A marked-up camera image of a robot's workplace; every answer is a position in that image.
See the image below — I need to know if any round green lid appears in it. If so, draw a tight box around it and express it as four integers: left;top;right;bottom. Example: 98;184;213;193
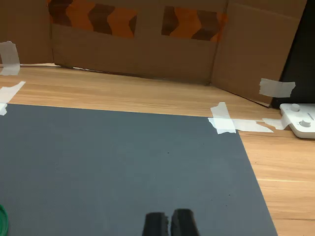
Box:
0;204;9;236

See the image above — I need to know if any dark grey mat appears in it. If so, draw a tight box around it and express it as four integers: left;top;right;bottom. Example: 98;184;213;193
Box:
0;103;279;236

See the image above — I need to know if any orange brown chevron tape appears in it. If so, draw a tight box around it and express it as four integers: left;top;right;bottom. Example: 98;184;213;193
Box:
48;0;138;39
161;6;228;43

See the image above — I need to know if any black panel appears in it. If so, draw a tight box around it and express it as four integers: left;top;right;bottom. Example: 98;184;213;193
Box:
270;0;315;109

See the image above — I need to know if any white bracket with knobs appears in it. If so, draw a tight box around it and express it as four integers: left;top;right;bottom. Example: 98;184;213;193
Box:
280;103;315;140

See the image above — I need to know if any brown cardboard partition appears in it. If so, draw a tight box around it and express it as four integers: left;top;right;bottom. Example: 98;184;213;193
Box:
0;0;308;108

